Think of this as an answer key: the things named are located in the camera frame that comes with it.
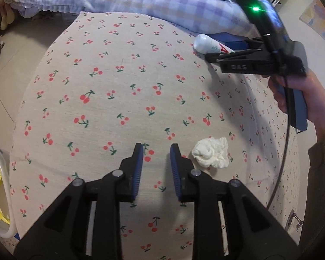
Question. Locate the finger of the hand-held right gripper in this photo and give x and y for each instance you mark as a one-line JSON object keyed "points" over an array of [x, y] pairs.
{"points": [[233, 55], [253, 42]]}

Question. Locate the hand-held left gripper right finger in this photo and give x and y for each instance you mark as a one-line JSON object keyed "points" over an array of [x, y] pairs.
{"points": [[175, 168]]}

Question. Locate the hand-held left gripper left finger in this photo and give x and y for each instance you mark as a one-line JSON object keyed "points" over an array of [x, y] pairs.
{"points": [[137, 168]]}

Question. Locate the small white red-label bottle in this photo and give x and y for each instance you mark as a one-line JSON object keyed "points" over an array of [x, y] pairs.
{"points": [[205, 43]]}

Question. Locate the white tissue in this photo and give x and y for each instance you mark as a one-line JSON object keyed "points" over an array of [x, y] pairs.
{"points": [[210, 153]]}

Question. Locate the white plastic basket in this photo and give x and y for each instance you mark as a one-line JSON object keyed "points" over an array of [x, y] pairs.
{"points": [[5, 184]]}

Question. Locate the person's right forearm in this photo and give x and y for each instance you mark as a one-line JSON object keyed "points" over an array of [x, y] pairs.
{"points": [[321, 184]]}

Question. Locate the person's right hand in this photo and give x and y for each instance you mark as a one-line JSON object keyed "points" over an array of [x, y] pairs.
{"points": [[321, 105]]}

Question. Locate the purple bed sheet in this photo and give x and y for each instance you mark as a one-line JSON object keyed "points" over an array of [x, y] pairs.
{"points": [[237, 38]]}

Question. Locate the cherry print tablecloth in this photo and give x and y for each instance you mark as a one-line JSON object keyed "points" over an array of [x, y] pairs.
{"points": [[97, 127]]}

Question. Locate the yellow plush toy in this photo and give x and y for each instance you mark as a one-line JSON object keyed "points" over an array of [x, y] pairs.
{"points": [[7, 17]]}

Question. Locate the colourful wall poster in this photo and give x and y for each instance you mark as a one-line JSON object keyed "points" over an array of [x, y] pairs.
{"points": [[322, 21]]}

